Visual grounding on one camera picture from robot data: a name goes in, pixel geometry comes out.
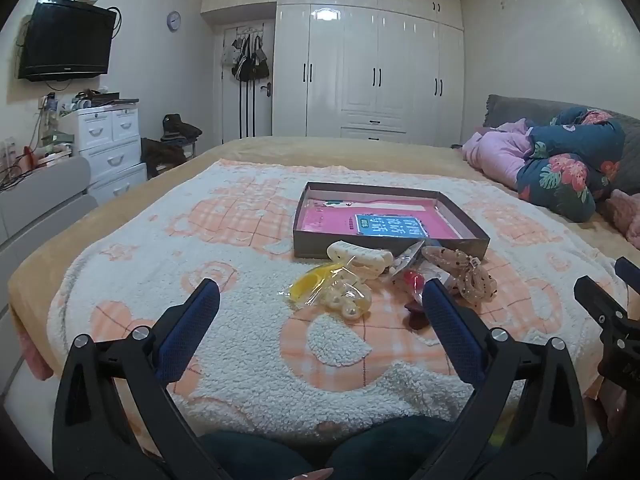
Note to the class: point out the cream plastic hair claw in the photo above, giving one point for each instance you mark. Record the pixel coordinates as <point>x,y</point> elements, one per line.
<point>357,257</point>

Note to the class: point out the hanging bags on door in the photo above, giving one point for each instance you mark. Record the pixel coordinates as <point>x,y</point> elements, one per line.
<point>247,62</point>

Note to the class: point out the round wall clock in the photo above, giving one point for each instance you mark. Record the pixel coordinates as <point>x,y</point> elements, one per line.
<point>173,21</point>

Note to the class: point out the red hair accessory clear packet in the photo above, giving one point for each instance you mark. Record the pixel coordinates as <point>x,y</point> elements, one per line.
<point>412,277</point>

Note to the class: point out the white drawer chest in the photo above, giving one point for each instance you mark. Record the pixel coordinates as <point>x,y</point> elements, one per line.
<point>107,150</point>

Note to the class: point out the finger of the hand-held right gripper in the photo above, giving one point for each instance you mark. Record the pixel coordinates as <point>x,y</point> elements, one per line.
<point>597,300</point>
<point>629,269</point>

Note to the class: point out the clear pearl hair claw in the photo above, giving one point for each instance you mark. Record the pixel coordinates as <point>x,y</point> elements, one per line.
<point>345,300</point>

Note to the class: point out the pile of dark clothes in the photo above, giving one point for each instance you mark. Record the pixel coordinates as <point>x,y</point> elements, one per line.
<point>180,127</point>

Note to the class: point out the blue printed booklet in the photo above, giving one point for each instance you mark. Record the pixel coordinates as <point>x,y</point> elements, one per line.
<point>390,226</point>

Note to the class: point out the floral and pink bedding pile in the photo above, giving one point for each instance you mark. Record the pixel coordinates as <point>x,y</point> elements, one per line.
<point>505,110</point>

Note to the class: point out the white built-in wardrobe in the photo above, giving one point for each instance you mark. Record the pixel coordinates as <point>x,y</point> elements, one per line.
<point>350,60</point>

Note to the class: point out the white and orange fleece blanket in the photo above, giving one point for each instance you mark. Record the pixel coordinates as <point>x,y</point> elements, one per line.
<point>150,270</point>

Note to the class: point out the floral dark blue quilt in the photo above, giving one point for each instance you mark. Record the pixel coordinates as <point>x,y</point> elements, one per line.
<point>565,170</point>

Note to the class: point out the black wall television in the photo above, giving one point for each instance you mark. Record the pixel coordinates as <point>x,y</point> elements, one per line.
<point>67,40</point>

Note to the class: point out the pink quilt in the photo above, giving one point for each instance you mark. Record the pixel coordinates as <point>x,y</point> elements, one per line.
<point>495,152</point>

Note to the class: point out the shallow brown cardboard box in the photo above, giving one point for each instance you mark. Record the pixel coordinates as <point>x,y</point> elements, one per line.
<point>320,247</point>

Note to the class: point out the person's dark trouser legs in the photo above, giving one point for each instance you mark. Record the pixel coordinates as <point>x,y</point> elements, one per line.
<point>280,452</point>

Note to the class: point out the maroon hair clip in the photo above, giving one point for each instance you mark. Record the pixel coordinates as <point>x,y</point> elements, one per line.
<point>415,317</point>

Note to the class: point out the grey chair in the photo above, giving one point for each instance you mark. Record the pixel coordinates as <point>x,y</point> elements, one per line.
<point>40,200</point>

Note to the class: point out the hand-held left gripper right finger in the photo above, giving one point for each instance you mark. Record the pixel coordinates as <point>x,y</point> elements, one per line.
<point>452,325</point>

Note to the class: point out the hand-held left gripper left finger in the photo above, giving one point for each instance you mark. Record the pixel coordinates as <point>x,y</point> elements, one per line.
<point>192,320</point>

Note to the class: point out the yellow hair clip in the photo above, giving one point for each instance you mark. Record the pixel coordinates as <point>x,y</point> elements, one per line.
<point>307,285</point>

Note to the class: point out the white door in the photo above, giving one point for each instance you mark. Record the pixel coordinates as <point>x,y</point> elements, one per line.
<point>250,110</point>

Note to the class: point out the clutter on drawer chest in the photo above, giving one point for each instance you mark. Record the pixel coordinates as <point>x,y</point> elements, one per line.
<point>97,97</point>

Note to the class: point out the dark brown cloth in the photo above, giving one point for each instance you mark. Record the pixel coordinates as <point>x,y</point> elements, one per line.
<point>160,155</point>

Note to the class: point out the bed with tan sheet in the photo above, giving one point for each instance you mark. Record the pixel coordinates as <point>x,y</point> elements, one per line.
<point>260,152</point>

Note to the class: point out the dotted beige bow hair clip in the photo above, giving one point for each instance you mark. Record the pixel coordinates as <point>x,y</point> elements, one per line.
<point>465,275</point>

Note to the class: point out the pink knitted cloth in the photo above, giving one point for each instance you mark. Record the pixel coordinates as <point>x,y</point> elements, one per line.
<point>629,215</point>

